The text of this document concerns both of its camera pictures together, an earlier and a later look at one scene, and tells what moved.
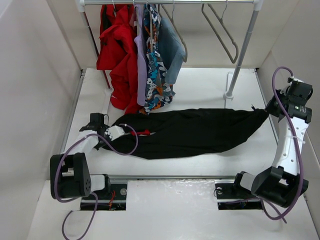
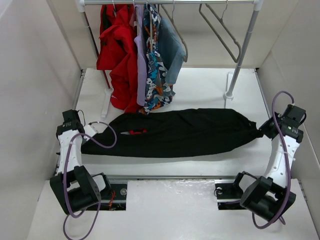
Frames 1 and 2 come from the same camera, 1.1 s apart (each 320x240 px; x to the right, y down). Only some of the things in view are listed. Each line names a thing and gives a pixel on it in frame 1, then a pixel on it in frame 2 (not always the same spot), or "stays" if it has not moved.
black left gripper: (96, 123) → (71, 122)
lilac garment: (141, 60) stays
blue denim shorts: (171, 49) stays
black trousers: (166, 133) stays
